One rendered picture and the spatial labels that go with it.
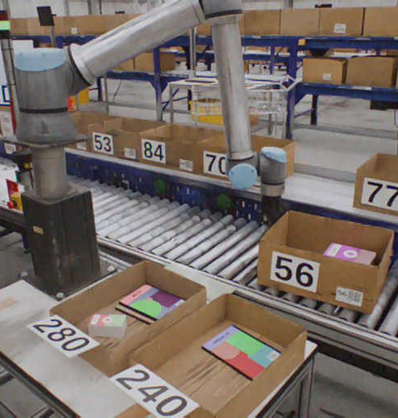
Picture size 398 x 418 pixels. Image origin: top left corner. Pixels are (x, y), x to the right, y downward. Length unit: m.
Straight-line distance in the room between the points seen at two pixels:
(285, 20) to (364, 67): 1.39
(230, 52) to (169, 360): 0.91
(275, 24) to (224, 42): 5.59
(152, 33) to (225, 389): 1.10
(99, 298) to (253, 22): 6.08
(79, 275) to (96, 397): 0.56
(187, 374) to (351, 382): 1.30
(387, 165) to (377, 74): 4.14
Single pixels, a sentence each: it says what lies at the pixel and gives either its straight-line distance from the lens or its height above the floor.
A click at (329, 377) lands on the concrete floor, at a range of 2.42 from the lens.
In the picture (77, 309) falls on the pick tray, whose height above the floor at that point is 0.80.
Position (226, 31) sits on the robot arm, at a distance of 1.45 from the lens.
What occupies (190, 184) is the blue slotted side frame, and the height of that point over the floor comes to 0.86.
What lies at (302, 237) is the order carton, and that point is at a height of 0.82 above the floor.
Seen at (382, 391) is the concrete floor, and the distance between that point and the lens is 2.42.
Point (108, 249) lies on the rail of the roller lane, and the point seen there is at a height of 0.72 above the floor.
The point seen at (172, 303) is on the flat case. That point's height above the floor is 0.78.
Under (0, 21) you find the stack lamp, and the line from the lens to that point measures 2.16.
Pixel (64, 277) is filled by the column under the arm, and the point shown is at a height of 0.80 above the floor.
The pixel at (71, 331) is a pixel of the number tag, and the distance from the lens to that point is 1.29.
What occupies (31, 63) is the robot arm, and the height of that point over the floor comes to 1.50.
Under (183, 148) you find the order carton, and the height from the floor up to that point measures 1.01.
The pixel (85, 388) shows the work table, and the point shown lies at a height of 0.75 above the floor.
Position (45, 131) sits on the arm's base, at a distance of 1.49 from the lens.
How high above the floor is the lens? 1.61
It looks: 23 degrees down
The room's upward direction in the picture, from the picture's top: 1 degrees counter-clockwise
